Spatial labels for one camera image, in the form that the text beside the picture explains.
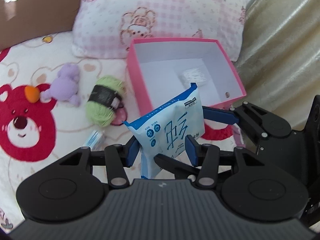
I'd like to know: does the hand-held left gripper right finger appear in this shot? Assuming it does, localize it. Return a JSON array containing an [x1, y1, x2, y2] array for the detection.
[[185, 136, 262, 188]]

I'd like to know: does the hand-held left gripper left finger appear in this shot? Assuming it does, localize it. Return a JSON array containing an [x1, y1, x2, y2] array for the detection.
[[59, 139, 139, 189]]

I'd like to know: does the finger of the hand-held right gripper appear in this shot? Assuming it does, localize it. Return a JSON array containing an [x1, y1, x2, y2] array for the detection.
[[202, 102, 270, 140], [154, 154, 202, 178]]

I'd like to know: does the blue wet wipes packet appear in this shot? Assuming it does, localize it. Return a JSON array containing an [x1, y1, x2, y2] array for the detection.
[[122, 82, 206, 180]]

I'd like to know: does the small white printed box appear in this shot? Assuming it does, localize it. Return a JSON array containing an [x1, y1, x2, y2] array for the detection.
[[83, 129, 105, 148]]

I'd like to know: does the clear cotton swab packet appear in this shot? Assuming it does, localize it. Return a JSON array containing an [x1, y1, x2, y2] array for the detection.
[[179, 67, 209, 87]]

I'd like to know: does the green yarn ball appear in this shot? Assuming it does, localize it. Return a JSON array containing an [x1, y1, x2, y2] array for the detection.
[[86, 76, 125, 128]]

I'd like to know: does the pink cardboard box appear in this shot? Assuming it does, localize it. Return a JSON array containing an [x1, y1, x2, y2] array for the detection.
[[125, 38, 247, 117]]

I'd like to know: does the purple plush toy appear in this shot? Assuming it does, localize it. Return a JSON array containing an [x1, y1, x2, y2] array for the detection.
[[41, 64, 82, 107]]

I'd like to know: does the orange makeup sponge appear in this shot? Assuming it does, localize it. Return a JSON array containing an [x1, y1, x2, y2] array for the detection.
[[25, 86, 41, 103]]

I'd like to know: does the pink quilted mat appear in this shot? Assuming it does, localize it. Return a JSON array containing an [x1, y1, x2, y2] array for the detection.
[[231, 124, 245, 147]]

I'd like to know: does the bear printed blanket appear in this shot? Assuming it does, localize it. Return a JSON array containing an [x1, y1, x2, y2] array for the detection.
[[0, 31, 244, 233]]

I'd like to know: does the gold shiny fabric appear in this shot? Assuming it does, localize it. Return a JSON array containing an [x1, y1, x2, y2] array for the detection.
[[235, 0, 320, 133]]

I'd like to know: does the pink checked pillow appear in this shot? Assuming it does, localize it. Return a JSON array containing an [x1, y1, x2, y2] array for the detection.
[[71, 0, 248, 62]]

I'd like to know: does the brown pillow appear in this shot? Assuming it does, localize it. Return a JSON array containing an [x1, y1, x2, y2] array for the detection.
[[0, 0, 83, 51]]

